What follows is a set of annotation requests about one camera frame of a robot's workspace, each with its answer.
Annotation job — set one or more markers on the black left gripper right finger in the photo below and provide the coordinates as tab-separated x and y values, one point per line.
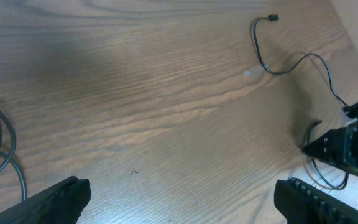
300	202

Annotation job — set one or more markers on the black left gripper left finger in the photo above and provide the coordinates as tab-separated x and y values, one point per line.
60	203

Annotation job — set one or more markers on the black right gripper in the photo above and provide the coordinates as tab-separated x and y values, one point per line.
337	147

